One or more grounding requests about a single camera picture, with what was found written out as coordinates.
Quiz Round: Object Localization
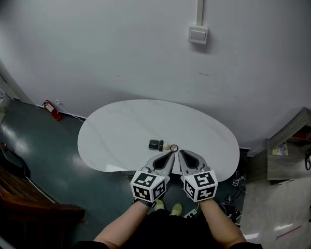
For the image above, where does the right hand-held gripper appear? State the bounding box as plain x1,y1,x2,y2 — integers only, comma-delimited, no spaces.
178,150,219,203

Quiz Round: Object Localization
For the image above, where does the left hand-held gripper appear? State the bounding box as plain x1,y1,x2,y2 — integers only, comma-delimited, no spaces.
130,151,176,203

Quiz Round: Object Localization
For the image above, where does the person's left forearm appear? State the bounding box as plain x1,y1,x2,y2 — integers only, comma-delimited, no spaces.
93,201,156,246

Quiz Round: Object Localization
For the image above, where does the person's right forearm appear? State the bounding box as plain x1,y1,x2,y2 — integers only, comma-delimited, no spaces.
199,198,247,243

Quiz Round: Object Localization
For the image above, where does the white kidney-shaped table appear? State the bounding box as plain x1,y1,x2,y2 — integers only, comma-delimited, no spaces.
77,99,241,184

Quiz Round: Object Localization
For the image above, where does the person's right pale shoe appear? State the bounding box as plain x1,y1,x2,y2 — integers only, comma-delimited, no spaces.
170,203,183,216

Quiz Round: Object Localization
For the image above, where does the person's black clothed body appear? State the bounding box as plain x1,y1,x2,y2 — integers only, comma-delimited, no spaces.
75,209,262,249

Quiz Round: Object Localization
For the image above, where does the yellow white paper label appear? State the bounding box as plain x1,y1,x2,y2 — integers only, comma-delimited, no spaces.
272,141,288,157

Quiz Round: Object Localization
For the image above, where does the grey wooden shelf cabinet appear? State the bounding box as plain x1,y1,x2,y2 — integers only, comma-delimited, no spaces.
248,107,311,185

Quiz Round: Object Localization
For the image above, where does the red floor tape strip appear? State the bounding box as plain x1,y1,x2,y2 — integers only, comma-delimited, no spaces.
276,226,303,240

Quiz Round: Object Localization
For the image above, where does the red fire extinguisher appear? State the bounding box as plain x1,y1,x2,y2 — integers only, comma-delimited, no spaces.
42,100,63,122

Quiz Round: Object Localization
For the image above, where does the brown wooden stair railing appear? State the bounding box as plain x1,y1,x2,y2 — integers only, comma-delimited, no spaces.
0,139,86,249

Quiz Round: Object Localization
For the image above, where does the black bin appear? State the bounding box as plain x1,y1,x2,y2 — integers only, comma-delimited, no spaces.
0,144,32,178

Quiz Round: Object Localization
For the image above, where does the white wall switch box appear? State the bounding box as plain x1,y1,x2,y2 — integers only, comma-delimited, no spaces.
188,26,209,45

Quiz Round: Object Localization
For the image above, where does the white wall cable conduit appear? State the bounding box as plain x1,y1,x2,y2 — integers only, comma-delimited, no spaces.
196,0,205,27

